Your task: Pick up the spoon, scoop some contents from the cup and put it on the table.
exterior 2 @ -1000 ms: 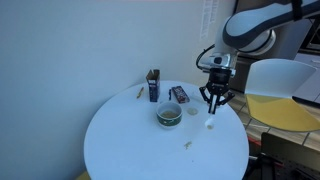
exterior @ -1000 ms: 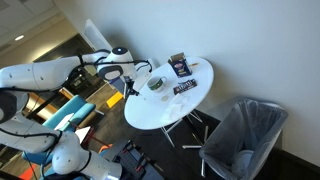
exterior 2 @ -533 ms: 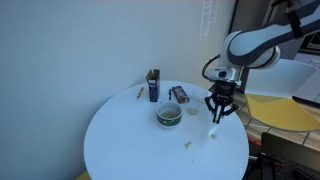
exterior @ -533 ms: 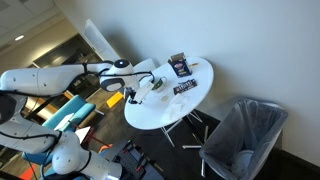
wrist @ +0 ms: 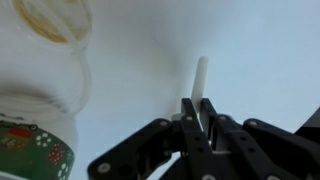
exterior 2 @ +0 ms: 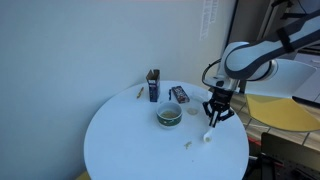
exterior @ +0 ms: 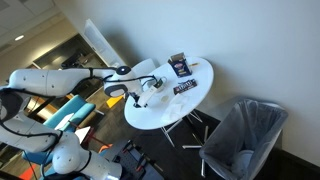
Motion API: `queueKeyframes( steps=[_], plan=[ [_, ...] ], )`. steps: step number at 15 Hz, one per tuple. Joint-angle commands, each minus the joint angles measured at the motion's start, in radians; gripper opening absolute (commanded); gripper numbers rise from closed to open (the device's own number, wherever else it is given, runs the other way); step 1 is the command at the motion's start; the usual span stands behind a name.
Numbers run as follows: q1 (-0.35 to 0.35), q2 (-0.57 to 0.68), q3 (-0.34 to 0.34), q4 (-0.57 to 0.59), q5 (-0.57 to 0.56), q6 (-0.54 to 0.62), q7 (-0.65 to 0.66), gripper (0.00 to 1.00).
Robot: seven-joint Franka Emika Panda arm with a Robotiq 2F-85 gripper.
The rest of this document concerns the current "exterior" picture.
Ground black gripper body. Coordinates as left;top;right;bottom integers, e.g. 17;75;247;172
129;93;148;109

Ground yellow chair seat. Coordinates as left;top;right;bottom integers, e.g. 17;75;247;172
105;94;125;109

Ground green and white mug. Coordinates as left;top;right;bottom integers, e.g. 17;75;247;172
152;76;169;93

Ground clear plastic bag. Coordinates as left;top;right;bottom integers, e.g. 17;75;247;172
160;94;192;123

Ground metal table legs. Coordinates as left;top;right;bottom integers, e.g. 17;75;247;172
160;109;204;148

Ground dark brown candy packet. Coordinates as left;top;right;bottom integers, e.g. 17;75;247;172
172;78;198;96

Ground teal chair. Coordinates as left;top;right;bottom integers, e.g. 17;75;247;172
21;94;98;180

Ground white leaning board panel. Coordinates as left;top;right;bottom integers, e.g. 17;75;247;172
82;18;127;70

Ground grey trash bin with liner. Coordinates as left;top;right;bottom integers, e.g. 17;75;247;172
198;96;290;180

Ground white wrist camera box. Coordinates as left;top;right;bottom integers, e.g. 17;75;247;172
136;85;158;107

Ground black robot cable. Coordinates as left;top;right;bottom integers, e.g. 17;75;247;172
60;66;168;88

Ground red-handled black clamp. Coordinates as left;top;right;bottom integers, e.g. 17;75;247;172
123;140;134;154
136;153;148;172

